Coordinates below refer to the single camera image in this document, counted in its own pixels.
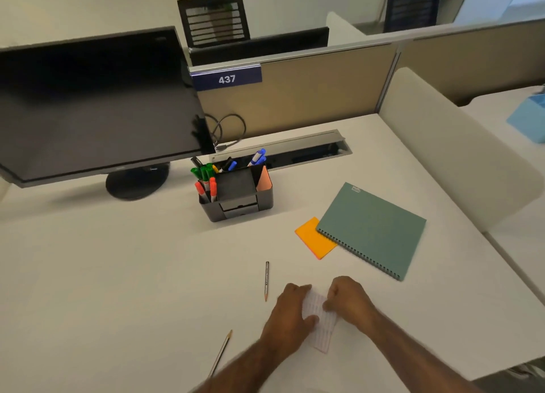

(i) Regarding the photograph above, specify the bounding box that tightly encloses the person's shoe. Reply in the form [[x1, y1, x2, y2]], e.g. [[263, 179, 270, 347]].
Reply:
[[507, 361, 545, 381]]

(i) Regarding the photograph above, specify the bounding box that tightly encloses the round black monitor stand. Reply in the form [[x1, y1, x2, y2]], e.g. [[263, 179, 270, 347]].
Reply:
[[105, 162, 171, 201]]

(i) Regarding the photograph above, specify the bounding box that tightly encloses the black desk organizer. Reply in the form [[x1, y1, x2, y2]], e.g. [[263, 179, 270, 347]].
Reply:
[[198, 164, 274, 223]]

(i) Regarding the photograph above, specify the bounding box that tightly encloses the grey cable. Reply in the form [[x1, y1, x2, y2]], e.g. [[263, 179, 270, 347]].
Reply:
[[205, 113, 248, 152]]

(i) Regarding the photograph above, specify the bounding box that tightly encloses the blue number label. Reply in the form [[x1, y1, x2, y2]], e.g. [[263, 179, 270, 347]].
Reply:
[[190, 64, 263, 92]]

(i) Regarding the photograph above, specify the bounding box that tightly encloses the person's left hand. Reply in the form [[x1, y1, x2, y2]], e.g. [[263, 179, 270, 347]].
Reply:
[[261, 283, 320, 356]]

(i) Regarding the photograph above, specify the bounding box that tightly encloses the peach sticky note pad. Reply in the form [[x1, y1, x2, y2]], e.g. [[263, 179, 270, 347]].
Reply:
[[256, 165, 273, 192]]

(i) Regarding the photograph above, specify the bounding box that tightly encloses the black monitor seen from behind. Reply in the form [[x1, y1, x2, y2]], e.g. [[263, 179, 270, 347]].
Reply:
[[189, 26, 330, 67]]

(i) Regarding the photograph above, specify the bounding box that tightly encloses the black mesh office chair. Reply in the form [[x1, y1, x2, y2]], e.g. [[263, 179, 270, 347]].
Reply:
[[383, 0, 442, 34], [177, 0, 251, 49]]

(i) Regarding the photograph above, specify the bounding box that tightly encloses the tan desk partition panel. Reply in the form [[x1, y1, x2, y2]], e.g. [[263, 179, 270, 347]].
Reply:
[[189, 42, 402, 144], [394, 17, 545, 106]]

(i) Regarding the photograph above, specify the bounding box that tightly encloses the person's right forearm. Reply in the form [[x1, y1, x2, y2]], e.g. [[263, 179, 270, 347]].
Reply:
[[360, 312, 484, 393]]

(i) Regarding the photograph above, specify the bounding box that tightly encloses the white lined paper slip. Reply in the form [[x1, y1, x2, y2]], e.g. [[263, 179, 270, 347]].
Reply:
[[301, 289, 340, 354]]

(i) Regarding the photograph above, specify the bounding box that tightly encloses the orange sticky note pad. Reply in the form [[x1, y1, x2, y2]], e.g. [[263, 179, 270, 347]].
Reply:
[[294, 217, 339, 260]]

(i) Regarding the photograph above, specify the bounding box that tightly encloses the light blue box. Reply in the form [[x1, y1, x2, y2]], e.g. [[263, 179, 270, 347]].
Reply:
[[506, 91, 545, 145]]

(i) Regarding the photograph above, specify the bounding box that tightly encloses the white side divider panel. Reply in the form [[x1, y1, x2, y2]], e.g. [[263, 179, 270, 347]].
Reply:
[[378, 67, 545, 234], [325, 11, 368, 47]]

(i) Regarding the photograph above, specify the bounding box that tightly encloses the person's right hand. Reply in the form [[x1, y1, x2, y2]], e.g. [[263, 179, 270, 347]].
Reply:
[[322, 276, 380, 335]]

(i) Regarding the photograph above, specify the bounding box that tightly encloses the person's left forearm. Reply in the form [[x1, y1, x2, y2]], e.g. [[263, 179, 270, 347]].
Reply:
[[190, 338, 305, 393]]

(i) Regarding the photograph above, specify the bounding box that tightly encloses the yellow pencil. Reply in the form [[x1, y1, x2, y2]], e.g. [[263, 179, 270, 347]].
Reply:
[[208, 330, 233, 379]]

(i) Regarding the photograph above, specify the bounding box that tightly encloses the grey desk cable tray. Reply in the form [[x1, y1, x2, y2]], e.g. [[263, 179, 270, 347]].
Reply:
[[209, 129, 353, 171]]

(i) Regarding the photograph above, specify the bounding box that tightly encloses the green spiral notebook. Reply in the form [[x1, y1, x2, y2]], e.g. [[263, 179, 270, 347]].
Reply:
[[315, 182, 427, 282]]

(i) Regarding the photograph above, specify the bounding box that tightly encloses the black computer monitor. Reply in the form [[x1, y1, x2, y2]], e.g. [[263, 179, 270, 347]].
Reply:
[[0, 26, 216, 189]]

